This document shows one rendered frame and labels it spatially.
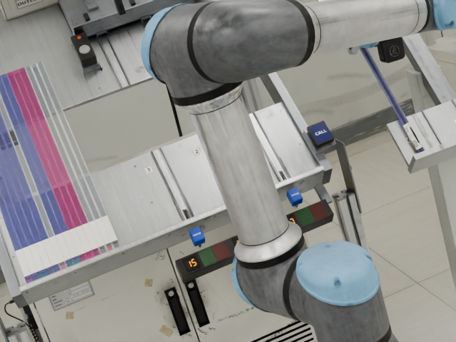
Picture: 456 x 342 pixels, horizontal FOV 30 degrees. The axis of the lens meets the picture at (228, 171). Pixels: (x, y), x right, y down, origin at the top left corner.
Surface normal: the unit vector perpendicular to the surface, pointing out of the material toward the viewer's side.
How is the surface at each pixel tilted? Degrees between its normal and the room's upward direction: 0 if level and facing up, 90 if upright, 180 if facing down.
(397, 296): 0
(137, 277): 90
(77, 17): 43
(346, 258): 7
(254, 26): 64
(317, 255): 7
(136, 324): 90
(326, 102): 90
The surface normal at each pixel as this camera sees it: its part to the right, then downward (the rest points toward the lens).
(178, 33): -0.76, -0.10
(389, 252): -0.28, -0.90
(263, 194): 0.54, 0.15
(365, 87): 0.30, 0.25
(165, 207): 0.00, -0.49
